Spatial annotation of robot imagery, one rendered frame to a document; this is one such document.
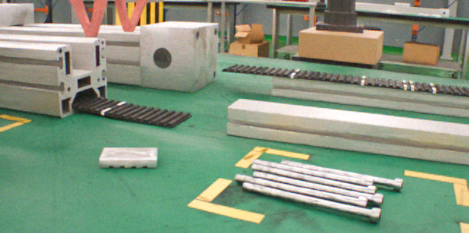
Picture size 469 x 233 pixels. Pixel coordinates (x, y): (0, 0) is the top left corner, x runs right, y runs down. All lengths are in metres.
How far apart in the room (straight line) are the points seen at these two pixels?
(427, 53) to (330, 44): 4.39
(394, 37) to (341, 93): 7.54
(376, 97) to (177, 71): 0.29
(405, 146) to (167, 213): 0.24
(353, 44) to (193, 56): 0.48
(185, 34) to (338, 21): 0.54
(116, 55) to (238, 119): 0.30
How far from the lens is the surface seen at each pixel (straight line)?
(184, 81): 0.65
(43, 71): 0.54
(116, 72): 0.71
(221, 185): 0.35
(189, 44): 0.64
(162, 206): 0.32
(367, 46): 1.02
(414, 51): 5.41
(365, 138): 0.44
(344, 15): 1.09
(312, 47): 1.04
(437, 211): 0.35
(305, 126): 0.44
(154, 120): 0.50
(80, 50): 0.59
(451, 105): 0.64
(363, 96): 0.63
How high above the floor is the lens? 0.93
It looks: 15 degrees down
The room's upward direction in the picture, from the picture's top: 2 degrees clockwise
